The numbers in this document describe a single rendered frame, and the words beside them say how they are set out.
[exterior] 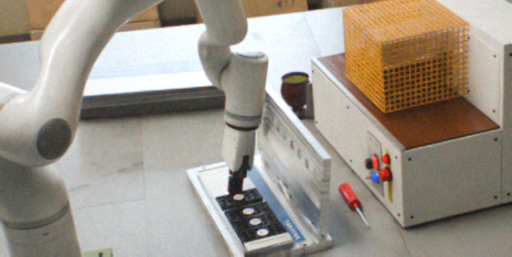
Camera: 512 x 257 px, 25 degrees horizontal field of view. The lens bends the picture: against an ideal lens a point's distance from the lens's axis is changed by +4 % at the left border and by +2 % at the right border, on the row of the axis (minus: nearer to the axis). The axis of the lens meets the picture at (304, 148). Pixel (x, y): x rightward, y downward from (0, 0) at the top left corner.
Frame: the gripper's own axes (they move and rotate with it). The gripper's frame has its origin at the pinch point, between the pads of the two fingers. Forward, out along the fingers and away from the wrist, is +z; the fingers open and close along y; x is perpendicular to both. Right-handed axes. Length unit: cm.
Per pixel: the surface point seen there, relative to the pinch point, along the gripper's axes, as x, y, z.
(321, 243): 10.9, 27.5, 0.8
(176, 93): 0, -55, 0
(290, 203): 10.2, 9.2, 0.6
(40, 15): 4, -308, 62
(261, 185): 7.0, -1.5, 1.1
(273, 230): 2.6, 20.5, 1.0
